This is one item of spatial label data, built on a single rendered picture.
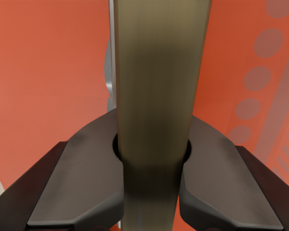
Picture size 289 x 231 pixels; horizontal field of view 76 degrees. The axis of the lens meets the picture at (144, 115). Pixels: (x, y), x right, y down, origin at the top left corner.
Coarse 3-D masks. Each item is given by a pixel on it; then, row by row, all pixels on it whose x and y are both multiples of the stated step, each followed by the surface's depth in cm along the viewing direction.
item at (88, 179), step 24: (96, 120) 10; (72, 144) 8; (96, 144) 8; (72, 168) 7; (96, 168) 7; (120, 168) 7; (48, 192) 6; (72, 192) 6; (96, 192) 6; (120, 192) 6; (48, 216) 5; (72, 216) 5; (96, 216) 6; (120, 216) 7
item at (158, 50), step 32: (128, 0) 5; (160, 0) 5; (192, 0) 5; (128, 32) 6; (160, 32) 6; (192, 32) 5; (128, 64) 6; (160, 64) 6; (192, 64) 6; (128, 96) 6; (160, 96) 6; (192, 96) 7; (128, 128) 7; (160, 128) 7; (128, 160) 8; (160, 160) 8; (128, 192) 9; (160, 192) 9; (128, 224) 10; (160, 224) 10
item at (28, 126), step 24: (0, 96) 17; (24, 96) 17; (48, 96) 17; (72, 96) 17; (0, 120) 18; (24, 120) 18; (48, 120) 18; (72, 120) 18; (216, 120) 18; (0, 144) 20; (24, 144) 20; (48, 144) 20; (0, 168) 21; (24, 168) 21
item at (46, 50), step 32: (0, 0) 14; (32, 0) 14; (64, 0) 14; (96, 0) 14; (224, 0) 14; (256, 0) 14; (0, 32) 15; (32, 32) 15; (64, 32) 15; (96, 32) 15; (224, 32) 15; (0, 64) 16; (32, 64) 16; (64, 64) 16; (96, 64) 16; (224, 64) 16; (96, 96) 17; (224, 96) 17
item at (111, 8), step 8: (112, 0) 11; (112, 8) 11; (112, 16) 11; (112, 24) 11; (112, 32) 11; (112, 40) 12; (112, 48) 12; (112, 56) 12; (112, 64) 12; (112, 72) 13; (112, 80) 13; (112, 88) 13; (112, 96) 13; (120, 224) 20
